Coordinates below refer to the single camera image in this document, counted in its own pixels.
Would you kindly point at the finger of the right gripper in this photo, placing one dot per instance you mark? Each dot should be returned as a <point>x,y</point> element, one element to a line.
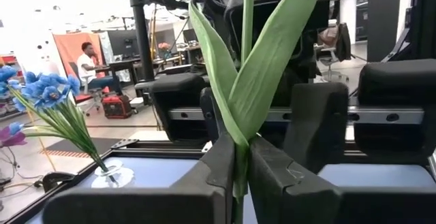
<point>316,135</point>
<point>209,115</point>

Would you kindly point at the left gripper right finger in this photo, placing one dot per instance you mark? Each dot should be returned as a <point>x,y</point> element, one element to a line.
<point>289,196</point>

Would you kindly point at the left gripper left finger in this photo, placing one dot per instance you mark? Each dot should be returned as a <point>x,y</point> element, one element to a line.
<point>153,203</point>

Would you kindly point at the black artificial tulip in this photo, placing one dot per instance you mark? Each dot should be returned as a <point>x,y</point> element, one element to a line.
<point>259,81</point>

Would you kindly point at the blue artificial flower bunch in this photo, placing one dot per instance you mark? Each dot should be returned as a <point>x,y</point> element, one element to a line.
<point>47,91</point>

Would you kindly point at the clear cut-glass vase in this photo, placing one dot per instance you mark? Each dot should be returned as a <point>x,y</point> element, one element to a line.
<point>112,176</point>

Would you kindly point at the pink flowers in pot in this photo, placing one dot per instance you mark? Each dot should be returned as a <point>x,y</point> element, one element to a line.
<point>164,47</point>

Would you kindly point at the blue-grey table mat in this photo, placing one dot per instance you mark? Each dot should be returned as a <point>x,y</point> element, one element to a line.
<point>153,173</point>

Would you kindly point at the dark partition panel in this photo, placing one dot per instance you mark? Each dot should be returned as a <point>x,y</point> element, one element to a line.
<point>383,19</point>

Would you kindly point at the office chair with jacket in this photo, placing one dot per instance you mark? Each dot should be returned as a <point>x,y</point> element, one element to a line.
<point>335,40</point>

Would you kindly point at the black rig upright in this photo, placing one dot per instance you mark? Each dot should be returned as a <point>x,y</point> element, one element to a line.
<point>425,13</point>

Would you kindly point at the red and black box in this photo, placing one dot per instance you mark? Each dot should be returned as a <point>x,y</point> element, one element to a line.
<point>116,106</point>

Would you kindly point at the dark office desk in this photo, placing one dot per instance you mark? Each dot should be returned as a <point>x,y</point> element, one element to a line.
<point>126,64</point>

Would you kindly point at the black rounded floor object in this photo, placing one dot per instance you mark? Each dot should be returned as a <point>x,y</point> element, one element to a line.
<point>56,179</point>

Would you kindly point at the dark floor mat striped edge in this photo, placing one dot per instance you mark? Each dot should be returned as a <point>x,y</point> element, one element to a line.
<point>68,145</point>

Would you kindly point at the black computer monitor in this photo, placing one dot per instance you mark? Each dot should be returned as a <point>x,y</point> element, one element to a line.
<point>122,42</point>

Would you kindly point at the white office chair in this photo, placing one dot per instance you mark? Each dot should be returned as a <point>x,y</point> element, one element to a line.
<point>86,98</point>

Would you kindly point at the person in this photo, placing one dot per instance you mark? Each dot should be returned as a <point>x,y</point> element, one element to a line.
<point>86,67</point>

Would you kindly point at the orange partition panel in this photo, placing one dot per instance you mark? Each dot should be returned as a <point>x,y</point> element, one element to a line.
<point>68,47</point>

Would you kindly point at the white cabinet with black dots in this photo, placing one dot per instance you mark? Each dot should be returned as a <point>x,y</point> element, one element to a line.
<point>37,53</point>

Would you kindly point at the black vertical post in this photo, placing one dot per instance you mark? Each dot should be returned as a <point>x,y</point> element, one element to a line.
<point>141,33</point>

